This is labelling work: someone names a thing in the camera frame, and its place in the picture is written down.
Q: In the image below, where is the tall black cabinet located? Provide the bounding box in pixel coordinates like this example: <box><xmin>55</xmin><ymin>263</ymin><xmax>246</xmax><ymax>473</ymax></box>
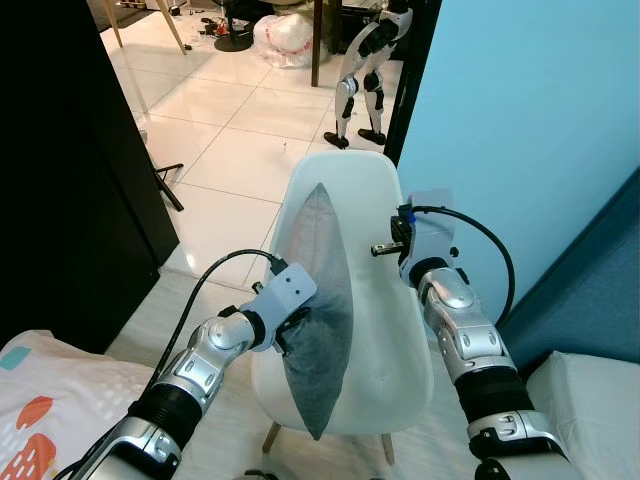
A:
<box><xmin>0</xmin><ymin>0</ymin><xmax>181</xmax><ymax>356</ymax></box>

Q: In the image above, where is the white and black humanoid robot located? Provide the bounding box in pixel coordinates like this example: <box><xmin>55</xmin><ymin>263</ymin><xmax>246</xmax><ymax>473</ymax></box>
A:
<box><xmin>322</xmin><ymin>0</ymin><xmax>416</xmax><ymax>149</ymax></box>

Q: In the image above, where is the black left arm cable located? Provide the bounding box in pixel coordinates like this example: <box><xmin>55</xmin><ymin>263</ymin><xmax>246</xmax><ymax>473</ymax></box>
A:
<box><xmin>165</xmin><ymin>250</ymin><xmax>291</xmax><ymax>376</ymax></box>

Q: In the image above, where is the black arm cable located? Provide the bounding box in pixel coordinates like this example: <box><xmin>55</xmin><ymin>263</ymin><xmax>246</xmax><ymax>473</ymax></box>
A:
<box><xmin>165</xmin><ymin>250</ymin><xmax>291</xmax><ymax>376</ymax></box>
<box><xmin>410</xmin><ymin>205</ymin><xmax>514</xmax><ymax>327</ymax></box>

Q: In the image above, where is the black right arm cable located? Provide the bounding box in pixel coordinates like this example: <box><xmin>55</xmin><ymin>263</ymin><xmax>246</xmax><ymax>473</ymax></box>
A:
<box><xmin>410</xmin><ymin>205</ymin><xmax>514</xmax><ymax>327</ymax></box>

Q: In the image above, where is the clear plastic bag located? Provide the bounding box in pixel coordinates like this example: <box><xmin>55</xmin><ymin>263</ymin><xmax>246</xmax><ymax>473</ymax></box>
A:
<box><xmin>252</xmin><ymin>10</ymin><xmax>316</xmax><ymax>69</ymax></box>

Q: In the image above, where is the white patterned blanket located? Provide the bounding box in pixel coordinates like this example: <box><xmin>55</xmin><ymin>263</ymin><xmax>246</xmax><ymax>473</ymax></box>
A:
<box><xmin>0</xmin><ymin>330</ymin><xmax>151</xmax><ymax>480</ymax></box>

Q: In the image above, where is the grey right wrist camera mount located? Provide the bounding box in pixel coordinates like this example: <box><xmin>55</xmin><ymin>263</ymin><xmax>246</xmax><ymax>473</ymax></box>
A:
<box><xmin>400</xmin><ymin>188</ymin><xmax>456</xmax><ymax>286</ymax></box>

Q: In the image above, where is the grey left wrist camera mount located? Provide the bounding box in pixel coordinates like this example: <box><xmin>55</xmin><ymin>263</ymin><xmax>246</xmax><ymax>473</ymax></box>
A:
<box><xmin>250</xmin><ymin>263</ymin><xmax>318</xmax><ymax>351</ymax></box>

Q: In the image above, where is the dark blue upholstered bed frame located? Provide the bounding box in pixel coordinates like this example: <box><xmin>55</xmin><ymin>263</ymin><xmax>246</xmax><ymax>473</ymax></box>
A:
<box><xmin>497</xmin><ymin>170</ymin><xmax>640</xmax><ymax>376</ymax></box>

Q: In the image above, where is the light wooden furniture leg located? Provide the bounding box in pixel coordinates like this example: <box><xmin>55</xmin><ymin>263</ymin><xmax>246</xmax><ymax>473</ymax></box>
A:
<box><xmin>100</xmin><ymin>0</ymin><xmax>126</xmax><ymax>49</ymax></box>
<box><xmin>158</xmin><ymin>0</ymin><xmax>191</xmax><ymax>56</ymax></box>

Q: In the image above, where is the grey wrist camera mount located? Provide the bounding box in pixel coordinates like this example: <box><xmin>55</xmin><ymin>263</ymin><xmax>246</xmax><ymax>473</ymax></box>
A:
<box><xmin>400</xmin><ymin>188</ymin><xmax>456</xmax><ymax>286</ymax></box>
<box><xmin>250</xmin><ymin>263</ymin><xmax>318</xmax><ymax>351</ymax></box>

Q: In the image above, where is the black tripod stand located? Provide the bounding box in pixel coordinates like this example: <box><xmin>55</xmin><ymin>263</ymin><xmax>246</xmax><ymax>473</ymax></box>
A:
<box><xmin>150</xmin><ymin>163</ymin><xmax>186</xmax><ymax>213</ymax></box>

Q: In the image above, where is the grey pillow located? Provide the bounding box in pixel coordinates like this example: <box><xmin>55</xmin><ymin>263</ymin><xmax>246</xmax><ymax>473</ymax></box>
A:
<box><xmin>272</xmin><ymin>183</ymin><xmax>353</xmax><ymax>441</ymax></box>

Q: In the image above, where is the black round stand base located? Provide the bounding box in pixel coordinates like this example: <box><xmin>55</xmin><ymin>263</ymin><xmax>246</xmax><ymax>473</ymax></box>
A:
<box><xmin>210</xmin><ymin>20</ymin><xmax>256</xmax><ymax>51</ymax></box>

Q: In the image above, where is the dark brown wooden post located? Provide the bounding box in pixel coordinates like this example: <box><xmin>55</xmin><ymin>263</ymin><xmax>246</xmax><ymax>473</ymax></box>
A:
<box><xmin>310</xmin><ymin>0</ymin><xmax>326</xmax><ymax>89</ymax></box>

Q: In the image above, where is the black door frame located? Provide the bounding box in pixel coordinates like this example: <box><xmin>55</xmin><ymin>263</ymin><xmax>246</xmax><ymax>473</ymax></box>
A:
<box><xmin>385</xmin><ymin>0</ymin><xmax>443</xmax><ymax>166</ymax></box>

